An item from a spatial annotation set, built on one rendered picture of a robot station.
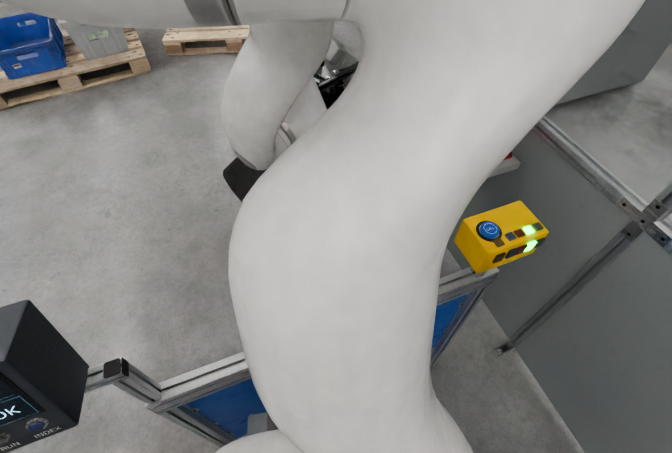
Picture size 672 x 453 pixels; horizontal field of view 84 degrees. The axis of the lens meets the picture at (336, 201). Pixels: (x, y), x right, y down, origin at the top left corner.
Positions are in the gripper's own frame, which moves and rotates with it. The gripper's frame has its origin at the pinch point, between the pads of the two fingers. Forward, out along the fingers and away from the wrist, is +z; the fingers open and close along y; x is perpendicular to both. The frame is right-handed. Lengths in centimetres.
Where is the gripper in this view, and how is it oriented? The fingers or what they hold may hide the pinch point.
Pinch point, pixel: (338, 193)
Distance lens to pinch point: 75.8
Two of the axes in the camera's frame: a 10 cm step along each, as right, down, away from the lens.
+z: 2.7, 5.1, 8.1
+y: -3.6, -7.3, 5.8
